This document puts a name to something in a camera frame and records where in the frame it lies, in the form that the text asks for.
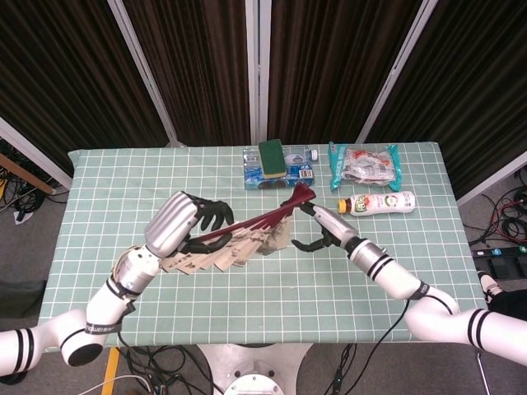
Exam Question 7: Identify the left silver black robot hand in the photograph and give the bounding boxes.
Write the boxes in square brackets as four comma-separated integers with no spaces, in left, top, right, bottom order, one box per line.
[143,190,236,258]

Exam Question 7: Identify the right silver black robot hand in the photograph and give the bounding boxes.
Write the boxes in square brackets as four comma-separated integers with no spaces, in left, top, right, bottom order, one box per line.
[291,200,360,253]

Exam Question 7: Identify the dark red folding fan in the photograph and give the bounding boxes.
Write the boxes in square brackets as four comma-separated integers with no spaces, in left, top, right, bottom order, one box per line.
[158,184,318,275]

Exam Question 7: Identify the white drink bottle yellow cap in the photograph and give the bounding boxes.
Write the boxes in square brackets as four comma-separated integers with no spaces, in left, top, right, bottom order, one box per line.
[337,190,416,217]

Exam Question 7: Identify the blue cookie package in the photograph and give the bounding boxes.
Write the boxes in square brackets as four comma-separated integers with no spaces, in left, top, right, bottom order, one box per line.
[242,146,316,191]

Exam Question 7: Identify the teal snack bag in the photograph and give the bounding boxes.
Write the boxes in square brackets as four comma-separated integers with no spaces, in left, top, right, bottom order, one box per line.
[328,142,403,193]

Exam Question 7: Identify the clear bottle white cap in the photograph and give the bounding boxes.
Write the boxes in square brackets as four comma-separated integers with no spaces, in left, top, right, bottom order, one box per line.
[287,145,320,164]

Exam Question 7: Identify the green checked tablecloth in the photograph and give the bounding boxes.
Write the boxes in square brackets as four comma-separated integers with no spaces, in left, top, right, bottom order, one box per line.
[39,142,495,351]

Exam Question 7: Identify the green yellow scrub sponge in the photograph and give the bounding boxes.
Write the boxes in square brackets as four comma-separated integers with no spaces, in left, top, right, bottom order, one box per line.
[258,139,287,180]

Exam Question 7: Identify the brown wooden board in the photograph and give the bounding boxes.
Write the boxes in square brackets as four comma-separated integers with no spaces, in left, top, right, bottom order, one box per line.
[0,154,55,195]

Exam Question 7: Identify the black power strip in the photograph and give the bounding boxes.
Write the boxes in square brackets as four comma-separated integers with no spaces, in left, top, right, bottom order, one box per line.
[470,243,527,259]

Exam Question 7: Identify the white sneaker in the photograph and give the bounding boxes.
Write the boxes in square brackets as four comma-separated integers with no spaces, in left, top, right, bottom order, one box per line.
[477,270,504,306]

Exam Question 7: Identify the black foot pedal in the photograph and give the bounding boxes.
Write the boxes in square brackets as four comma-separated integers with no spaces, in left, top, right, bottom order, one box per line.
[488,257,526,282]

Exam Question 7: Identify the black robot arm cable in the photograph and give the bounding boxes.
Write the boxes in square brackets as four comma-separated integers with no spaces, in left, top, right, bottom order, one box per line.
[323,299,413,395]

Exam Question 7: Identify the black cable tangle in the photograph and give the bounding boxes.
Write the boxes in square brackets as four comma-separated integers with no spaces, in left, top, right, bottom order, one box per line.
[117,332,226,395]

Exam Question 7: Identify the black floor cable bundle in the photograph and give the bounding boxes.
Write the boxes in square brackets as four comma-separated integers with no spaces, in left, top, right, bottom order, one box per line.
[0,139,57,217]

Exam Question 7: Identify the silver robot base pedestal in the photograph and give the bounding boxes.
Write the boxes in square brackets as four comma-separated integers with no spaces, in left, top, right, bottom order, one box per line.
[195,343,314,395]

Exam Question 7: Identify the black partition panel white frame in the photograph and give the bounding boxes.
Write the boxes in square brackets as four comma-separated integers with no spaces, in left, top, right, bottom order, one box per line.
[258,0,436,145]
[357,0,527,207]
[122,0,259,147]
[0,0,187,191]

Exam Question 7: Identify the red and black cable bundle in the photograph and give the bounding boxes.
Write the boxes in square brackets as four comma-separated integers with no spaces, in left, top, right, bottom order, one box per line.
[468,166,527,248]

